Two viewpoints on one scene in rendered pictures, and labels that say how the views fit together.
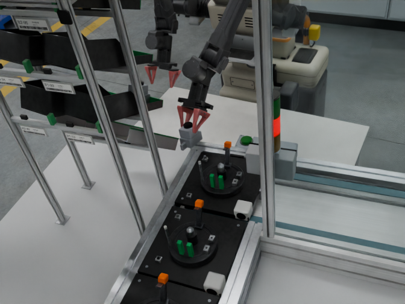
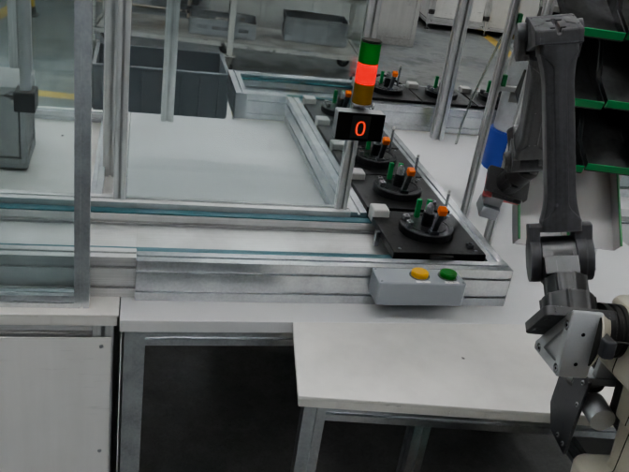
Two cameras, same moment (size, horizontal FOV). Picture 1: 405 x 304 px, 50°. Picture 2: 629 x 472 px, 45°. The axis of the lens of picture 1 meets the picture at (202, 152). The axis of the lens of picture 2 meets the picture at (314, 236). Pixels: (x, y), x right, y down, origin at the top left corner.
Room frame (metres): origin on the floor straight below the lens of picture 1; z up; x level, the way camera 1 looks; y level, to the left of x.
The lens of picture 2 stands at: (2.12, -1.45, 1.77)
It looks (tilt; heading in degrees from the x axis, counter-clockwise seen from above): 26 degrees down; 138
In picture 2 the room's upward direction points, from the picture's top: 9 degrees clockwise
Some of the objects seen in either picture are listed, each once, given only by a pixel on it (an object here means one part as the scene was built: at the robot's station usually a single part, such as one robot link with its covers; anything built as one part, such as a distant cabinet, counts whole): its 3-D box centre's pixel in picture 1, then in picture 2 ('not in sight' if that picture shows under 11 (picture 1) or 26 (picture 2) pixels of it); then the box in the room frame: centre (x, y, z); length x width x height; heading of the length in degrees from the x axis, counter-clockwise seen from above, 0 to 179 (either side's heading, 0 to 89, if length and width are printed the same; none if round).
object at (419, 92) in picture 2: not in sight; (442, 85); (0.02, 1.03, 1.01); 0.24 x 0.24 x 0.13; 63
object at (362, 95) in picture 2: not in sight; (362, 93); (0.78, -0.16, 1.28); 0.05 x 0.05 x 0.05
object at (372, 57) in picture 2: not in sight; (370, 52); (0.78, -0.16, 1.38); 0.05 x 0.05 x 0.05
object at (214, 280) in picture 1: (191, 236); (399, 177); (0.75, 0.07, 1.01); 0.24 x 0.24 x 0.13; 63
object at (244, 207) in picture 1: (243, 210); (378, 213); (0.84, -0.09, 0.97); 0.05 x 0.05 x 0.04; 63
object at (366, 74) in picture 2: not in sight; (366, 72); (0.78, -0.16, 1.33); 0.05 x 0.05 x 0.05
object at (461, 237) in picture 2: (223, 183); (424, 234); (0.97, -0.05, 0.96); 0.24 x 0.24 x 0.02; 63
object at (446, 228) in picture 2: (222, 179); (426, 228); (0.97, -0.05, 0.98); 0.14 x 0.14 x 0.02
